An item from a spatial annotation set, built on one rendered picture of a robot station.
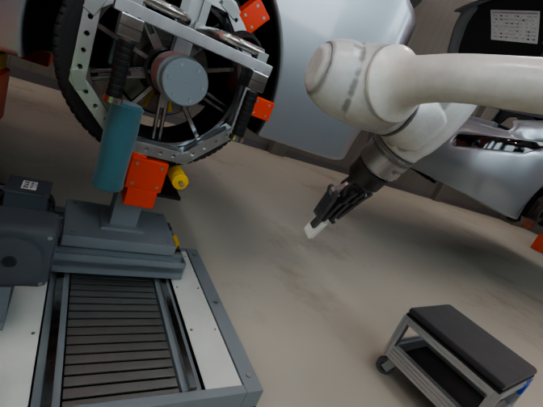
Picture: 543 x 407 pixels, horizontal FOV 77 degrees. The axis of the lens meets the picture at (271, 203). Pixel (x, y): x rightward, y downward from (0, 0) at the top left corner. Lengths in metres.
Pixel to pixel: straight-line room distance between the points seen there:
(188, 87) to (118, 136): 0.24
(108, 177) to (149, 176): 0.18
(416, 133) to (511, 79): 0.19
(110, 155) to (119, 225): 0.46
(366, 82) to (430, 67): 0.08
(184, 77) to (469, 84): 0.76
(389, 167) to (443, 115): 0.12
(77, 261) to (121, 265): 0.15
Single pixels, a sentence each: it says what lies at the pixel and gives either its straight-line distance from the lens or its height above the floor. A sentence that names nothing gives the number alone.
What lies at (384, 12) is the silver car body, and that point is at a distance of 1.65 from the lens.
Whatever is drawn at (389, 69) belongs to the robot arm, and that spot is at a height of 0.99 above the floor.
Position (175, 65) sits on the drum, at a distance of 1.02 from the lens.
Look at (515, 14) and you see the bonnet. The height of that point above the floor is 2.34.
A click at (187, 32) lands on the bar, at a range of 0.98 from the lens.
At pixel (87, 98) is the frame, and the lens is 1.16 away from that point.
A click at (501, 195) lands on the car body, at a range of 3.16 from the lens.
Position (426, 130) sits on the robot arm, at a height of 0.94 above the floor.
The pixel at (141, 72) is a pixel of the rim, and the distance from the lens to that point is 1.26.
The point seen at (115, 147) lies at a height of 0.62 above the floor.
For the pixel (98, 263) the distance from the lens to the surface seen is 1.40.
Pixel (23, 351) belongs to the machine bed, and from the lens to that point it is 1.17.
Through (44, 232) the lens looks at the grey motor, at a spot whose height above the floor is 0.40.
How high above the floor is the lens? 0.90
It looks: 16 degrees down
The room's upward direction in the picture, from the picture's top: 22 degrees clockwise
